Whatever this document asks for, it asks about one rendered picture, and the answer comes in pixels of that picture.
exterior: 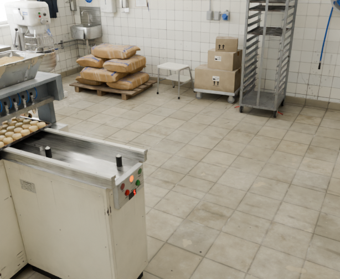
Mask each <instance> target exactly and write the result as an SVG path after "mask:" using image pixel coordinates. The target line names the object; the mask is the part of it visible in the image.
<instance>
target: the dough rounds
mask: <svg viewBox="0 0 340 279"><path fill-rule="evenodd" d="M2 124H3V126H2V128H1V129H0V148H1V147H3V146H5V145H7V144H9V143H12V142H14V141H16V140H18V139H20V138H22V137H24V136H26V135H28V134H30V133H32V132H34V131H36V130H38V129H40V128H42V127H44V126H47V124H45V122H39V121H32V120H31V119H25V118H20V121H17V119H16V117H14V118H12V124H11V125H9V124H8V123H7V121H4V122H2Z"/></svg>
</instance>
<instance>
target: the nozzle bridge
mask: <svg viewBox="0 0 340 279"><path fill-rule="evenodd" d="M34 87H35V88H36V90H37V98H36V99H34V102H35V103H33V104H32V103H31V101H30V92H32V94H33V96H34V97H36V91H35V88H34ZM26 90H27V91H28V94H29V101H28V102H26V105H27V106H26V107H23V104H22V95H24V98H25V100H26V101H27V100H28V94H27V92H26ZM17 93H19V95H20V105H18V110H15V109H14V106H13V98H15V99H16V102H17V104H19V96H18V94H17ZM8 96H9V97H10V98H11V102H12V107H11V108H10V109H9V113H5V110H4V102H5V101H6V102H7V105H8V107H10V106H11V103H10V100H9V97H8ZM62 99H64V91H63V83H62V79H61V74H53V73H45V72H41V71H38V72H37V74H36V76H35V78H33V79H30V80H27V81H24V82H21V83H18V84H15V85H12V86H9V87H5V88H3V89H0V101H1V103H2V112H0V123H2V122H4V121H6V120H9V119H12V118H14V117H16V116H19V115H21V114H23V113H26V112H28V111H30V110H33V109H35V108H37V111H38V117H39V120H41V121H46V122H50V123H52V124H53V123H56V117H55V110H54V104H53V101H54V100H58V101H60V100H62ZM0 110H1V104H0Z"/></svg>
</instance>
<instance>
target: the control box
mask: <svg viewBox="0 0 340 279"><path fill-rule="evenodd" d="M140 168H141V169H142V172H141V174H139V173H138V171H139V169H140ZM131 176H133V181H132V182H130V178H131ZM137 180H139V181H140V184H139V186H137V185H136V182H137ZM123 183H124V184H125V187H124V189H123V190H121V185H122V184H123ZM115 184H116V187H115V188H114V189H113V190H112V191H113V198H114V208H115V209H118V210H119V209H121V208H122V207H123V206H124V205H125V204H126V203H127V202H128V201H129V200H130V199H131V198H130V194H132V197H133V196H134V192H136V193H137V192H138V191H139V190H140V189H141V188H143V187H144V177H143V163H139V162H138V163H137V164H135V165H134V166H133V167H132V168H131V169H130V170H128V171H127V172H126V173H125V174H124V175H122V176H121V177H120V178H119V179H118V180H116V181H115ZM126 190H129V191H130V193H129V195H128V196H126V195H125V192H126ZM134 190H136V191H134Z"/></svg>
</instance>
